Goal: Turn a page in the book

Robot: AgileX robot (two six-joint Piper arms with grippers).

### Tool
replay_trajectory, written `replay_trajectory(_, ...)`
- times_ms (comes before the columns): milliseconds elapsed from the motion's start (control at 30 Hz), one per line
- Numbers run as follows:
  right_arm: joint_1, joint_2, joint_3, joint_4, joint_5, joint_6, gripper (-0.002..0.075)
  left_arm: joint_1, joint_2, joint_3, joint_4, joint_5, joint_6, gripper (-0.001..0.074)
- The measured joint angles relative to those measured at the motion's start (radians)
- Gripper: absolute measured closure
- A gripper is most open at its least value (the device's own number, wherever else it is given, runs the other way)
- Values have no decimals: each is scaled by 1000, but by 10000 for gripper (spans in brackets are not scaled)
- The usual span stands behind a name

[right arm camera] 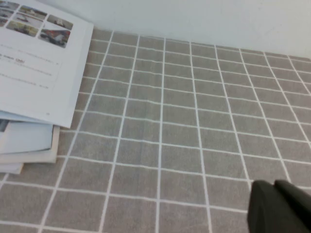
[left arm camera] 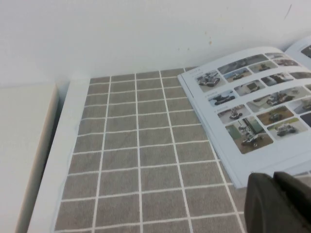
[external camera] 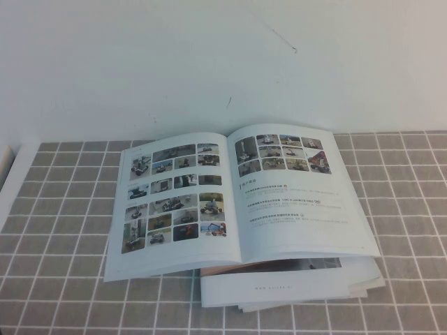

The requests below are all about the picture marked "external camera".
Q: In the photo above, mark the white-paged book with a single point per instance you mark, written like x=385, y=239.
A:
x=286, y=216

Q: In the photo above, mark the white booklet with web address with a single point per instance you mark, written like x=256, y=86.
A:
x=244, y=291

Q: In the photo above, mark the grey checked tablecloth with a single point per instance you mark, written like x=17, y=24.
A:
x=70, y=209

